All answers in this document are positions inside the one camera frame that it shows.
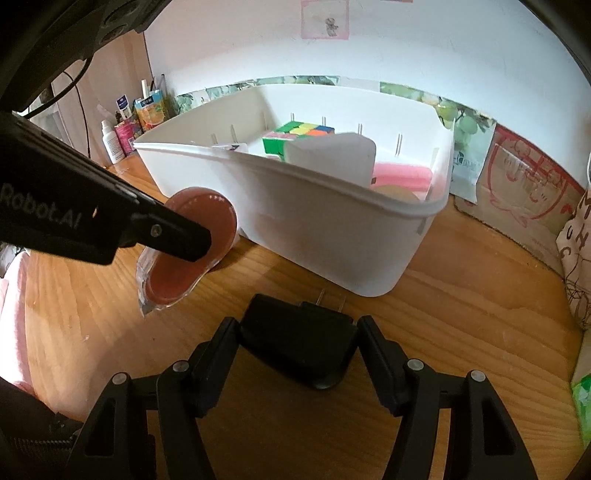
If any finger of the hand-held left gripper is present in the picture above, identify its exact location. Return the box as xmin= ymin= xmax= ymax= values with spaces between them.
xmin=121 ymin=198 xmax=214 ymax=265

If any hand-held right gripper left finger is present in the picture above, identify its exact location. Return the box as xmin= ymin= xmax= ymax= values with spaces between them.
xmin=69 ymin=316 xmax=241 ymax=480

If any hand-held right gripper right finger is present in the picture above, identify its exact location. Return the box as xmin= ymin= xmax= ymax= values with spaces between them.
xmin=356 ymin=315 xmax=539 ymax=480

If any pink round case clear packaging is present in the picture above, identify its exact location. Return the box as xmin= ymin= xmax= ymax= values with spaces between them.
xmin=136 ymin=186 xmax=240 ymax=317

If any black power adapter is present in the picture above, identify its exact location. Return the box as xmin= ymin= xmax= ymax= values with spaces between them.
xmin=240 ymin=288 xmax=358 ymax=392

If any white plastic bin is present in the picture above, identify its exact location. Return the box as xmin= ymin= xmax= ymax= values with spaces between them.
xmin=133 ymin=84 xmax=455 ymax=297

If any colourful puzzle cube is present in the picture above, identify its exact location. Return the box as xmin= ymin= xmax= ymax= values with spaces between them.
xmin=262 ymin=121 xmax=335 ymax=162

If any white card box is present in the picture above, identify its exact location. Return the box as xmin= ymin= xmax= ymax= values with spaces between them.
xmin=284 ymin=133 xmax=376 ymax=188

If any white spray bottle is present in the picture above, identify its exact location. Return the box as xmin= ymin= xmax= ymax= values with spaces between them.
xmin=100 ymin=119 xmax=125 ymax=164

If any pink can holder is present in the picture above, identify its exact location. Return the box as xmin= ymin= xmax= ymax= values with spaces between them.
xmin=113 ymin=117 xmax=139 ymax=157

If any white bottle blue label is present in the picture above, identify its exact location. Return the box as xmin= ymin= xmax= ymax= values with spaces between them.
xmin=113 ymin=93 xmax=132 ymax=123

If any orange juice carton holder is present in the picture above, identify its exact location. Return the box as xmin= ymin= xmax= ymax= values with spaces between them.
xmin=134 ymin=90 xmax=167 ymax=134

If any pink foam block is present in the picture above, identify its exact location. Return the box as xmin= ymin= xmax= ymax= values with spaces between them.
xmin=372 ymin=162 xmax=433 ymax=193

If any green packet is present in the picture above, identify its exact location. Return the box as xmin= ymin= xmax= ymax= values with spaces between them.
xmin=570 ymin=371 xmax=591 ymax=444

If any brown cardboard with red drawing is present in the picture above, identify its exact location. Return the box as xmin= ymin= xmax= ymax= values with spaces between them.
xmin=455 ymin=124 xmax=585 ymax=278

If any letter print bag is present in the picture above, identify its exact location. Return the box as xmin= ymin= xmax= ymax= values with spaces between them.
xmin=556 ymin=185 xmax=591 ymax=330

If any green grape print cardboard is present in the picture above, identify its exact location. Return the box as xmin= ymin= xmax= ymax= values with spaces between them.
xmin=175 ymin=76 xmax=497 ymax=204

